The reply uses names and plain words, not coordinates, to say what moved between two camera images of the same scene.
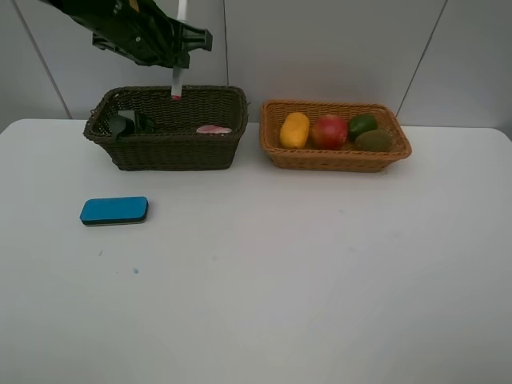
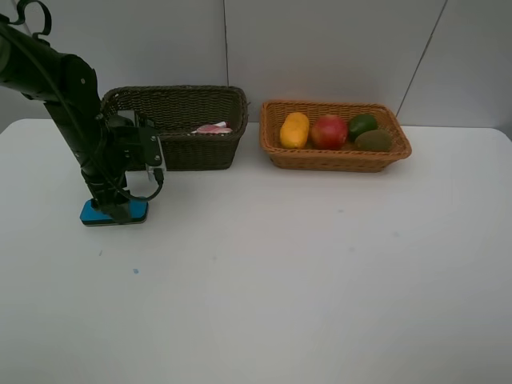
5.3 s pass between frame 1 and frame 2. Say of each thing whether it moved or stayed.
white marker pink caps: moved
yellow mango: stayed
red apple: stayed
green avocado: stayed
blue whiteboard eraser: stayed
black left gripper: moved
